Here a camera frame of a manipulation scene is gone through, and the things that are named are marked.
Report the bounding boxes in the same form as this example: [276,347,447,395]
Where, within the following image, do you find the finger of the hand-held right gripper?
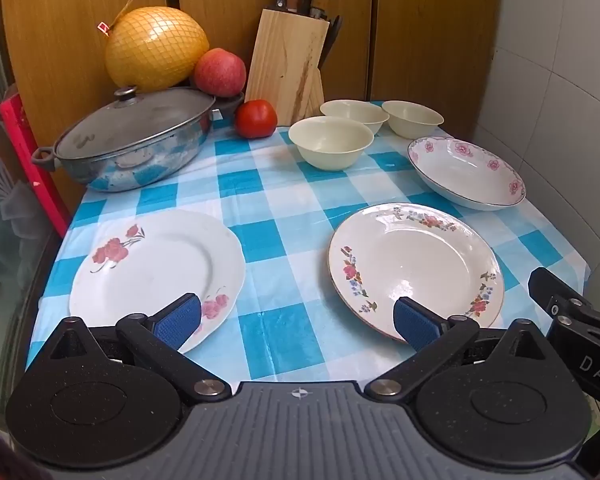
[527,267,600,335]

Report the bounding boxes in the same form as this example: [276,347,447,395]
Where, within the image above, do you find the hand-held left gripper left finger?
[47,292,233,403]

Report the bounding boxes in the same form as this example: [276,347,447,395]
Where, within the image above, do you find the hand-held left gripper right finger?
[365,296,551,403]

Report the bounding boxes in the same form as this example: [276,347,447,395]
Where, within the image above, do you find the white plate with red flowers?
[69,208,246,356]

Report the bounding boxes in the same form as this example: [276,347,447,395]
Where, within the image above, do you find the white plate with multicolour flowers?
[328,203,505,343]

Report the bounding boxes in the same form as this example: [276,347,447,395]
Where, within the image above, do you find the deep bowl with pink flowers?
[407,136,527,211]

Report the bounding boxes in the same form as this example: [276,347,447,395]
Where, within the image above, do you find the blue checked tablecloth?
[25,102,591,390]

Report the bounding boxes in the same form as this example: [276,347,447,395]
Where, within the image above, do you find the patterned frosted glass panel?
[0,0,76,411]

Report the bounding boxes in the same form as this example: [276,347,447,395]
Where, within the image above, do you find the small cream bowl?
[288,116,374,172]
[320,99,390,136]
[381,100,444,140]

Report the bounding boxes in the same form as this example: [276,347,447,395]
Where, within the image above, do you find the grey pan lid with knob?
[54,86,216,162]

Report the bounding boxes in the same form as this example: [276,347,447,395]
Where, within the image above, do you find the red tomato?
[236,100,278,139]

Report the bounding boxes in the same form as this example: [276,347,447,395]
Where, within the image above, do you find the red board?
[0,85,72,239]

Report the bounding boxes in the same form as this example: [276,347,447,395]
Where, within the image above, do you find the red apple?
[194,48,247,98]

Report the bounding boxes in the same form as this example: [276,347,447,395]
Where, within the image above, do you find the yellow netted pomelo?
[98,0,210,93]

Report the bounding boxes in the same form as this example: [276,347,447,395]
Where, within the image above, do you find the wooden knife block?
[244,8,331,126]

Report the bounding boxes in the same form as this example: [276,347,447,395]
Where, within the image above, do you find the wooden cabinet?
[0,0,503,206]

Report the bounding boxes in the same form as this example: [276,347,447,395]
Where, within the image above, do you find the steel pan with black handles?
[31,91,245,193]

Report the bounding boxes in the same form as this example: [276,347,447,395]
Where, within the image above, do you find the black-handled scissors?
[319,15,344,70]

